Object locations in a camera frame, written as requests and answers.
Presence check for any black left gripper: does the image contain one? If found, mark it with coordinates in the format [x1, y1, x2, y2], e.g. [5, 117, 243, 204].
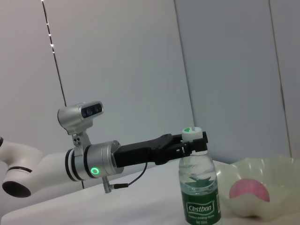
[113, 131, 209, 168]

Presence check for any clear water bottle green label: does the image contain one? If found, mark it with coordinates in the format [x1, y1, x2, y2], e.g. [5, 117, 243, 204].
[179, 126, 222, 225]

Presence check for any pale green wavy fruit plate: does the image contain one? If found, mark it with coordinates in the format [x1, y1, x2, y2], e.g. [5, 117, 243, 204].
[214, 157, 300, 221]

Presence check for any left gripper cable with plug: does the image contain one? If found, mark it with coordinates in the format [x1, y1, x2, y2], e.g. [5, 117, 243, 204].
[102, 161, 148, 194]

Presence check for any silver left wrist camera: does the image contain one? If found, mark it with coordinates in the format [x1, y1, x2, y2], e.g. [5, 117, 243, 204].
[57, 100, 104, 150]

